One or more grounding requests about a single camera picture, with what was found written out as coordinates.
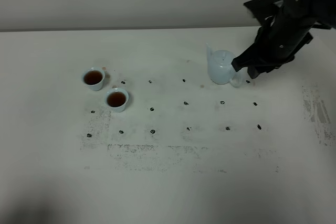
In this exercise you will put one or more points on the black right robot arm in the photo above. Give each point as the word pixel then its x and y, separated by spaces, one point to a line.
pixel 323 12

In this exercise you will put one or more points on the blue porcelain teacup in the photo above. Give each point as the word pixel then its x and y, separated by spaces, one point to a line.
pixel 117 99
pixel 94 78

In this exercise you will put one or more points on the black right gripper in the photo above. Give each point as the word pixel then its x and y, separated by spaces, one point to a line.
pixel 276 43

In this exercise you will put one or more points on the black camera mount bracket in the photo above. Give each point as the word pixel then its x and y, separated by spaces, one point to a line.
pixel 261 10

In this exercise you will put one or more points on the light blue porcelain teapot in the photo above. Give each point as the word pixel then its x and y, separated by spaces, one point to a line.
pixel 220 69

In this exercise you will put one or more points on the far blue porcelain teacup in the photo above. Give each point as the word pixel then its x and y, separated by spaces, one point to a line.
pixel 94 78

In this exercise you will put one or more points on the near blue porcelain teacup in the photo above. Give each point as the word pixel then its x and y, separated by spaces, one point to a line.
pixel 117 99

